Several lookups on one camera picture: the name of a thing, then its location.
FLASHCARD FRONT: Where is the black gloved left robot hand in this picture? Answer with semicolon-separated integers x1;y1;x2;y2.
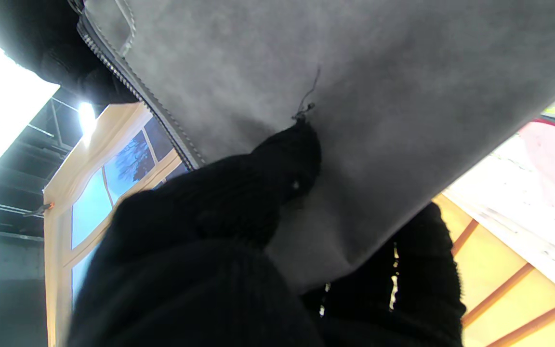
68;120;467;347

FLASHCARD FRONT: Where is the grey suede zipper pouch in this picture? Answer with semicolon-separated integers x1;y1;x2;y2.
68;0;555;295

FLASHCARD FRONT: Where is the white framed window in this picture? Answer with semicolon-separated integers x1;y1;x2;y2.
43;102;192;347

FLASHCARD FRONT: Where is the floor lamp with wooden legs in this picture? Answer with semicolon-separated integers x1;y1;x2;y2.
450;218;555;347

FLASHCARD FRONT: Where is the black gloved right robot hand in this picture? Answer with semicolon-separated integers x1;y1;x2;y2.
0;0;139;105

